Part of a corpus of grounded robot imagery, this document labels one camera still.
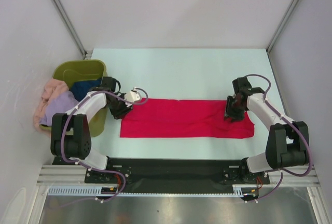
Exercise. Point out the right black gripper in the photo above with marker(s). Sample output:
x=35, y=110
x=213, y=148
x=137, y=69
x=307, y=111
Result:
x=229, y=112

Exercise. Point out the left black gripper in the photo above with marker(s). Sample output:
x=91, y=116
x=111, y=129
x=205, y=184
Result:
x=125, y=109

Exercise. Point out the red t shirt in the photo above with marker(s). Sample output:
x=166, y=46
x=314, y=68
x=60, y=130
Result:
x=164, y=118

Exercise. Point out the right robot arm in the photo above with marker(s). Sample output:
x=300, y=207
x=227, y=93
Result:
x=287, y=147

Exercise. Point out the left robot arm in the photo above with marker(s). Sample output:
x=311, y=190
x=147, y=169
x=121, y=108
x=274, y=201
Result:
x=70, y=131

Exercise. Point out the navy blue t shirt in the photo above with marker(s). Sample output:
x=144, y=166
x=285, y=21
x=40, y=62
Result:
x=81, y=88

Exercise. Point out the lavender t shirt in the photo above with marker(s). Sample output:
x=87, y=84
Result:
x=61, y=104

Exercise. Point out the olive green plastic bin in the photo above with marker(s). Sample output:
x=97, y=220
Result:
x=74, y=71

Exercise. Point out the pink t shirt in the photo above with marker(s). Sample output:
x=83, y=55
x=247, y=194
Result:
x=52, y=89

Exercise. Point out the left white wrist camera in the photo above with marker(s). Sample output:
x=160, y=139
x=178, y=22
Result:
x=132, y=96

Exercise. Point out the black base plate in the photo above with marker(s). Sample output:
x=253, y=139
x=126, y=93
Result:
x=174, y=176

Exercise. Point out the aluminium front rail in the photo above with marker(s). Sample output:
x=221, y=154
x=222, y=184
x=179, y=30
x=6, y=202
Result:
x=64, y=175

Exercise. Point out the left white cable duct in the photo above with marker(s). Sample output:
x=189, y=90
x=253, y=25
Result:
x=98, y=191

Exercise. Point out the left aluminium corner post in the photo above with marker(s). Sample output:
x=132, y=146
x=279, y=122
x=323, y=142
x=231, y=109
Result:
x=69, y=26

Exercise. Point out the aluminium corner post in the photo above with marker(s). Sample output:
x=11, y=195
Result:
x=282, y=25
x=69, y=26

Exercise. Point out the right aluminium corner post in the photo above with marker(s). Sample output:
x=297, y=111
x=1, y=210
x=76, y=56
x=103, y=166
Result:
x=282, y=25

